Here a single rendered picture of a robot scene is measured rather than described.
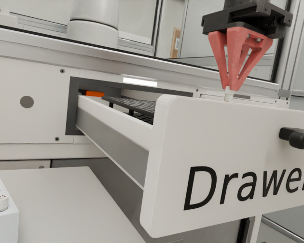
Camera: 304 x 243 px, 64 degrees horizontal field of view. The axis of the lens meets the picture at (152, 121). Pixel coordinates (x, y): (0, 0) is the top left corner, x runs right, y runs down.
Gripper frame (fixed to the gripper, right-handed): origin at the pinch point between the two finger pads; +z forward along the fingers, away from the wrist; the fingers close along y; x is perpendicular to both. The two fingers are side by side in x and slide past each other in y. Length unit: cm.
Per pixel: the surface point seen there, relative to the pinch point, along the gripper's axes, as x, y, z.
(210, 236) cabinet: 30, -25, 44
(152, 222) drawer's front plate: -16.4, 10.2, 12.2
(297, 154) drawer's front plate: 0.6, 10.3, 6.9
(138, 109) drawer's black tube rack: -11.0, -5.3, 5.2
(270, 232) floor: 144, -72, 91
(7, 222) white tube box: -25.6, 0.1, 16.6
